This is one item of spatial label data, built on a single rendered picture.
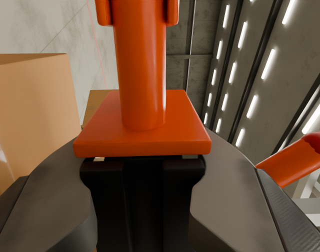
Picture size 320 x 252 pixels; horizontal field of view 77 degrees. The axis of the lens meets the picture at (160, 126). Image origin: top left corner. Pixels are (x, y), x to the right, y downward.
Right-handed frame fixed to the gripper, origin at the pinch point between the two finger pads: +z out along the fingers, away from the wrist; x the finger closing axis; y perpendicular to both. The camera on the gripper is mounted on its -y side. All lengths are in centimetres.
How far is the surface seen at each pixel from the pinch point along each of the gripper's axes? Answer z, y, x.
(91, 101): 153, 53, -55
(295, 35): 691, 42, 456
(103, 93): 160, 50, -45
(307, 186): 180, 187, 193
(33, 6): 228, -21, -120
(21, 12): 203, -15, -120
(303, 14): 677, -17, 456
